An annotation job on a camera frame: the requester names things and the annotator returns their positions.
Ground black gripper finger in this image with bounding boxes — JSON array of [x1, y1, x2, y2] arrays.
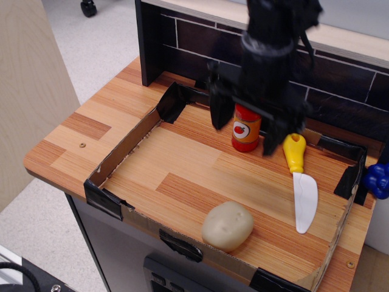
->
[[209, 90, 235, 130], [263, 117, 291, 156]]

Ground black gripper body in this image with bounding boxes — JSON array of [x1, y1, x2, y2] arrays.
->
[[207, 46, 312, 128]]

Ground red hot sauce bottle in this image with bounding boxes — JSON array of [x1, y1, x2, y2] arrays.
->
[[232, 103, 261, 152]]

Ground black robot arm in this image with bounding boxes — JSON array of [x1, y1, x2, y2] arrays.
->
[[208, 1, 323, 156]]

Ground taped cardboard fence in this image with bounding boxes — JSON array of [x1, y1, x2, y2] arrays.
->
[[84, 83, 366, 291]]

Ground dark tile backsplash shelf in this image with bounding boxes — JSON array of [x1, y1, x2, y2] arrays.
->
[[136, 1, 388, 142]]

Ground beige toy potato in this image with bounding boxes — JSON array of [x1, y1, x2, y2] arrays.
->
[[201, 201, 254, 252]]

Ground blue toy grapes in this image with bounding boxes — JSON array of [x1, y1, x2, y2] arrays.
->
[[362, 163, 388, 200]]

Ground black caster wheel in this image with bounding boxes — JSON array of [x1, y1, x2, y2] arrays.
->
[[80, 0, 97, 18]]

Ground grey cabinet under table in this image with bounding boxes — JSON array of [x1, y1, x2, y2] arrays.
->
[[67, 196, 251, 291]]

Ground light wooden panel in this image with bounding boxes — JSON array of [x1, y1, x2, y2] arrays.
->
[[1, 1, 80, 209]]

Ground yellow handled toy knife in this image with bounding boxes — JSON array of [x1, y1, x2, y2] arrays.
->
[[283, 133, 318, 234]]

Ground black equipment with cable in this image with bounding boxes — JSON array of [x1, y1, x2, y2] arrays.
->
[[1, 256, 75, 292]]

